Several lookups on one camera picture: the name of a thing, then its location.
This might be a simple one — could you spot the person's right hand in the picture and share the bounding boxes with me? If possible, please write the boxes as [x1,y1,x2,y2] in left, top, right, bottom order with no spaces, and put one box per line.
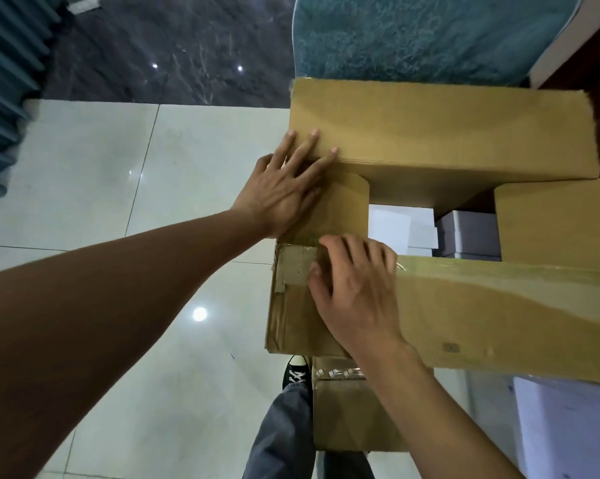
[306,233,406,360]

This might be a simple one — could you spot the person's grey trouser legs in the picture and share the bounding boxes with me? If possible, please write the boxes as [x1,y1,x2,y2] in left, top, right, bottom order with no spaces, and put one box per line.
[243,379,376,479]

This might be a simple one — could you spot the teal fabric chair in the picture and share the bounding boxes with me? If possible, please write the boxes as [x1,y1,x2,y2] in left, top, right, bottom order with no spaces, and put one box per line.
[293,0,585,88]

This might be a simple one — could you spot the stack of small white boxes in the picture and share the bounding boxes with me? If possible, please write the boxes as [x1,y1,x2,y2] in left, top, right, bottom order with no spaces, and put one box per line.
[368,204,503,261]

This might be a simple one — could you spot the person's left forearm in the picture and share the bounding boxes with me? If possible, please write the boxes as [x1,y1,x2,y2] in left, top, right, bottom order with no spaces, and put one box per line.
[0,207,271,479]

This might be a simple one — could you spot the black and white sneaker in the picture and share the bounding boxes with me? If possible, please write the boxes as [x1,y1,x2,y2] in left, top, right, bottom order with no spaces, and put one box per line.
[283,356,312,390]

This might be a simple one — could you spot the person's right forearm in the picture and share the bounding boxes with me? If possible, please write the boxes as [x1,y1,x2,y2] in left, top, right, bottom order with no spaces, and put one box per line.
[364,339,525,479]

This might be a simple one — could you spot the large brown cardboard box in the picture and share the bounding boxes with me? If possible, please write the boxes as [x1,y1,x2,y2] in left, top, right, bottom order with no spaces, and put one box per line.
[265,77,600,387]

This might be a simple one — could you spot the blue pleated curtain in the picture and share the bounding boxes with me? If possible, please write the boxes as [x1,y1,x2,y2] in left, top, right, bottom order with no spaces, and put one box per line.
[0,0,66,275]

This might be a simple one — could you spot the small printed brown carton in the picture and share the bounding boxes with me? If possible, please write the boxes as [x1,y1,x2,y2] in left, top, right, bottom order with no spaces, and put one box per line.
[312,356,411,453]

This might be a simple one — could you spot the white metal shelving rack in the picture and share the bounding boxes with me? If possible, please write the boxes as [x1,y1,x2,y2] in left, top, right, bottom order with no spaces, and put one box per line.
[511,374,600,479]

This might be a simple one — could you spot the person's left hand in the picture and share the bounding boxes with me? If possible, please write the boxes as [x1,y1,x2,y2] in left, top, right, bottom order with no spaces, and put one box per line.
[230,129,339,240]

